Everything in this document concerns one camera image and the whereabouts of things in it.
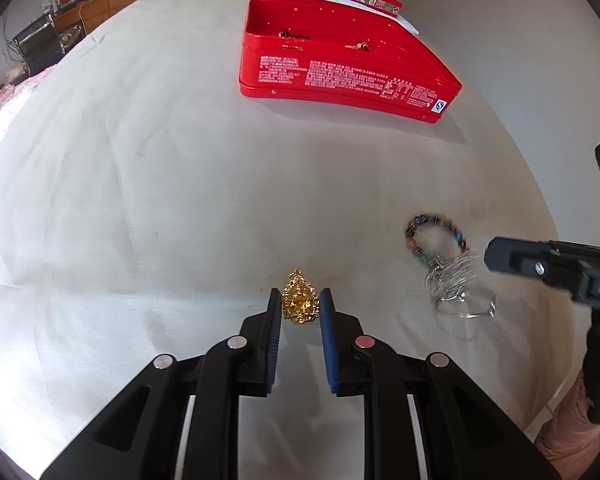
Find silver chain with ring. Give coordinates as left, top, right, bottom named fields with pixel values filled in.
left=424, top=249, right=499, bottom=321

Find multicolour bead bracelet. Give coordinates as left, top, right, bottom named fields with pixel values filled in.
left=404, top=212, right=472, bottom=267

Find red tin box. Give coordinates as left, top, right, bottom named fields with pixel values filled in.
left=238, top=0, right=462, bottom=124

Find gold pendant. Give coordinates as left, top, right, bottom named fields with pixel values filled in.
left=282, top=268, right=320, bottom=324

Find black office chair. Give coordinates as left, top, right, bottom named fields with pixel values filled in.
left=12, top=14, right=66, bottom=76

